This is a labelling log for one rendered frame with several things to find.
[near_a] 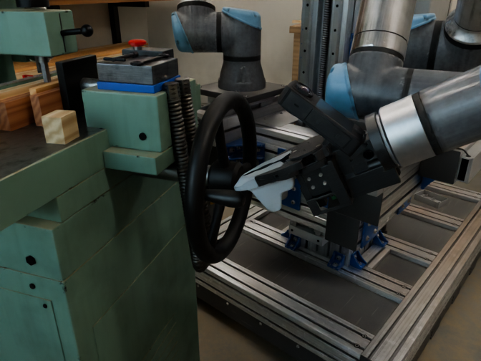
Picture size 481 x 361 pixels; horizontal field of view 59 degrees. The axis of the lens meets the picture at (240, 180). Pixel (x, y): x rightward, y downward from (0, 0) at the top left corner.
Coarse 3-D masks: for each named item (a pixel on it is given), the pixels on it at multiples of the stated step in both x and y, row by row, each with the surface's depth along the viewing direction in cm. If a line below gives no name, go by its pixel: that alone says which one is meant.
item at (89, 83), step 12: (72, 60) 70; (84, 60) 73; (96, 60) 76; (60, 72) 68; (72, 72) 70; (84, 72) 73; (96, 72) 76; (60, 84) 69; (72, 84) 71; (84, 84) 72; (96, 84) 71; (72, 96) 71; (72, 108) 71
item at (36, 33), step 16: (0, 16) 69; (16, 16) 68; (32, 16) 67; (48, 16) 67; (64, 16) 71; (0, 32) 70; (16, 32) 69; (32, 32) 68; (48, 32) 68; (0, 48) 72; (16, 48) 71; (32, 48) 70; (48, 48) 69; (64, 48) 72
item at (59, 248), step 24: (120, 192) 73; (144, 192) 81; (24, 216) 62; (72, 216) 62; (96, 216) 67; (120, 216) 74; (0, 240) 63; (24, 240) 61; (48, 240) 59; (72, 240) 63; (96, 240) 68; (0, 264) 65; (24, 264) 63; (48, 264) 61; (72, 264) 63
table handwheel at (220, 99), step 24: (240, 96) 69; (216, 120) 60; (240, 120) 76; (216, 144) 66; (168, 168) 73; (192, 168) 58; (216, 168) 69; (240, 168) 70; (192, 192) 58; (192, 216) 59; (216, 216) 69; (240, 216) 81; (192, 240) 61; (216, 240) 68
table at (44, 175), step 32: (32, 128) 67; (96, 128) 67; (0, 160) 55; (32, 160) 55; (64, 160) 59; (96, 160) 65; (128, 160) 65; (160, 160) 65; (0, 192) 49; (32, 192) 54; (0, 224) 50
